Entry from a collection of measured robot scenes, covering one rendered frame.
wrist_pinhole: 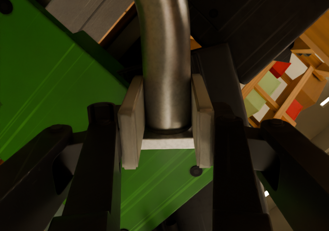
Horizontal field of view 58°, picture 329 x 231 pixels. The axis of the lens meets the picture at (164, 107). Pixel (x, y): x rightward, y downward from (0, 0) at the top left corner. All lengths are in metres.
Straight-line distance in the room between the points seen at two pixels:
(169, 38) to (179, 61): 0.01
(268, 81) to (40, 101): 3.66
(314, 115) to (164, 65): 9.52
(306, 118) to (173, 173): 9.43
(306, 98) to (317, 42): 3.28
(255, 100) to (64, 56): 3.39
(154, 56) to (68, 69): 0.07
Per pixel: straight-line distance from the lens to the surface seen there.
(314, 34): 1.00
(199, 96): 0.15
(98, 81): 0.22
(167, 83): 0.17
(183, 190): 0.25
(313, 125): 9.74
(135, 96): 0.15
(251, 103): 3.51
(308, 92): 4.26
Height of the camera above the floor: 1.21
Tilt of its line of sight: 2 degrees down
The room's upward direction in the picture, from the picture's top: 136 degrees clockwise
